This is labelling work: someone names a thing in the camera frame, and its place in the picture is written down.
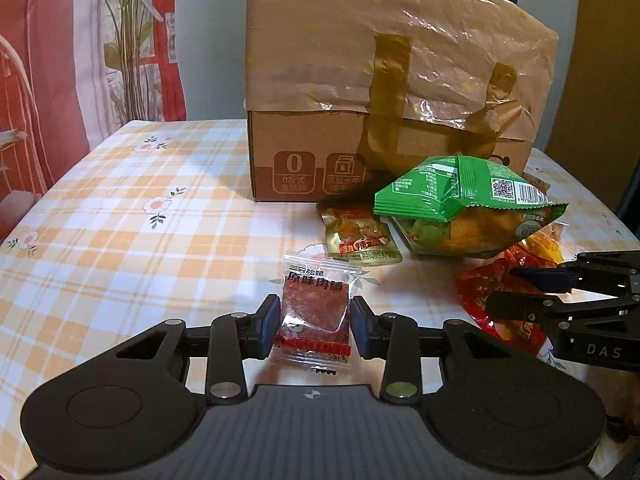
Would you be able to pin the red snack bag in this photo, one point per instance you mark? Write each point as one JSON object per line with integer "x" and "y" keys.
{"x": 489, "y": 294}

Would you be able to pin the wooden door panel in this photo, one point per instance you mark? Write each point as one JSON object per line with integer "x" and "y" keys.
{"x": 595, "y": 136}

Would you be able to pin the clear dried meat packet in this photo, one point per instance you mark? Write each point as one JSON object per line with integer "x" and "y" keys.
{"x": 314, "y": 332}

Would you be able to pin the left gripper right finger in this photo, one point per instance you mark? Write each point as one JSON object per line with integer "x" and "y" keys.
{"x": 393, "y": 338}

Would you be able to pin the cardboard box with plastic liner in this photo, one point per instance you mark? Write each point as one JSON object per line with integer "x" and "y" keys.
{"x": 344, "y": 96}

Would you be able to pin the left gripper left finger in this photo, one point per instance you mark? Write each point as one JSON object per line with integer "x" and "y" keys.
{"x": 234, "y": 338}

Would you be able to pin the large green snack bag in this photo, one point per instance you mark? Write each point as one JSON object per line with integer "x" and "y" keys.
{"x": 464, "y": 206}

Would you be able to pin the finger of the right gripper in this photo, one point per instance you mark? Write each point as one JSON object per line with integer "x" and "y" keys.
{"x": 540, "y": 307}
{"x": 606, "y": 273}

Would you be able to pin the orange snack packet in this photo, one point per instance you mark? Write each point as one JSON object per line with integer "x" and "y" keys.
{"x": 547, "y": 247}

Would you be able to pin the small olive green packet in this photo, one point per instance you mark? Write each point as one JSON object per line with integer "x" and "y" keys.
{"x": 355, "y": 234}

